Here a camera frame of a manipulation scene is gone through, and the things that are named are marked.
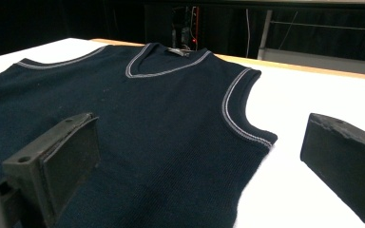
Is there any white table cover sheet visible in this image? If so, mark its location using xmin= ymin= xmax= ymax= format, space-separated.
xmin=0 ymin=37 xmax=365 ymax=228

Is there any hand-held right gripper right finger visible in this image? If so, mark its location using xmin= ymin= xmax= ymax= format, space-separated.
xmin=299 ymin=112 xmax=365 ymax=228

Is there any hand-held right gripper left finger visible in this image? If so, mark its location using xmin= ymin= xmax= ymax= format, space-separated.
xmin=0 ymin=112 xmax=102 ymax=228

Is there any white metal desk frame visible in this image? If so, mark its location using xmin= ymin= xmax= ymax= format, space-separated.
xmin=257 ymin=9 xmax=365 ymax=81

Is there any white hanging cable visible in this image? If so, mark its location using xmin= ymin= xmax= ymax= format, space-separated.
xmin=244 ymin=8 xmax=252 ymax=59

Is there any navy knit sweater vest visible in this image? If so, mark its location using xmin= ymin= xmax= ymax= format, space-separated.
xmin=0 ymin=42 xmax=279 ymax=228

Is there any dark computer tower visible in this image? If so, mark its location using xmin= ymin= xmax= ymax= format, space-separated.
xmin=170 ymin=5 xmax=202 ymax=52

